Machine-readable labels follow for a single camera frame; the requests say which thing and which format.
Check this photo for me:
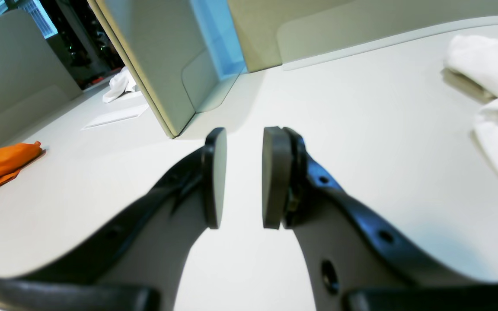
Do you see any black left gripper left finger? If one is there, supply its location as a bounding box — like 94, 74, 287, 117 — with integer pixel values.
0, 127, 227, 311

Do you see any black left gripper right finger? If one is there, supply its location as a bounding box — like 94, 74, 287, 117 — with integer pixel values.
262, 127, 498, 311

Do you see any orange cloth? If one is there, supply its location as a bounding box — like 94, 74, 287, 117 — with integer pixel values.
0, 141, 46, 186

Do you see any white crumpled cloth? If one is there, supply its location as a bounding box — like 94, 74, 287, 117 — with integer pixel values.
102, 67, 140, 104

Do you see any grey partition panel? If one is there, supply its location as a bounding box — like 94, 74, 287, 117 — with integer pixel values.
89, 0, 246, 138

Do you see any grey far partition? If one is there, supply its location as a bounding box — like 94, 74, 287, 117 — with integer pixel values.
0, 10, 83, 147

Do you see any grey base panel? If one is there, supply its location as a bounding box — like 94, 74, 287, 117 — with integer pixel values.
227, 0, 498, 72

